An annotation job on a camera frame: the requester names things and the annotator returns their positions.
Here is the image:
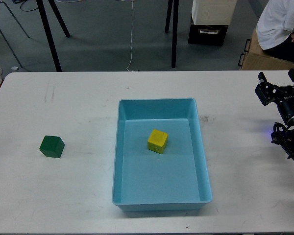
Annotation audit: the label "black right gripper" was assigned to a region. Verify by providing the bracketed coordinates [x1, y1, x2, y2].
[255, 69, 294, 124]

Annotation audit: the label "yellow cube block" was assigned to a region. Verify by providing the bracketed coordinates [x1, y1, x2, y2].
[147, 129, 169, 154]

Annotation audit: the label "green cube block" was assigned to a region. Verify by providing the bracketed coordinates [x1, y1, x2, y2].
[39, 136, 65, 158]

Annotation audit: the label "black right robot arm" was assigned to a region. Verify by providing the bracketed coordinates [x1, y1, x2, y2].
[255, 69, 294, 161]

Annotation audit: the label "black storage box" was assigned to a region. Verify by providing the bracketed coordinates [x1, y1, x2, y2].
[188, 23, 228, 47]

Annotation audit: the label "white plastic storage box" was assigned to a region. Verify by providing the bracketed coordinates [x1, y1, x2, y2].
[192, 0, 237, 25]

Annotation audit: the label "seated person white shirt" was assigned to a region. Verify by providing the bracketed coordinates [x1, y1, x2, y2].
[256, 0, 294, 62]

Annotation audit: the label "black right table legs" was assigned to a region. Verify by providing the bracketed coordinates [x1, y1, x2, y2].
[165, 0, 179, 68]

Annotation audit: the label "black table legs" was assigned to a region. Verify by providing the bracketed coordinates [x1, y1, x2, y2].
[35, 0, 71, 72]
[165, 0, 179, 68]

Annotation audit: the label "light blue plastic bin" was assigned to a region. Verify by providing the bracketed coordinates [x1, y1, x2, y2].
[112, 98, 213, 211]

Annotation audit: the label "black left table legs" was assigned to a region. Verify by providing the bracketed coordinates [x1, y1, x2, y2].
[35, 0, 71, 72]

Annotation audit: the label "cardboard box with handles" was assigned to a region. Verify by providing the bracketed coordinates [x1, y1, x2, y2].
[238, 29, 294, 71]

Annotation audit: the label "white hanging cord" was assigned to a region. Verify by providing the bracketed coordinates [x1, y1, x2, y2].
[126, 0, 135, 72]

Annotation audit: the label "black cable on floor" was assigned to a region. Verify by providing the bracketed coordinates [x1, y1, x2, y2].
[11, 0, 41, 12]

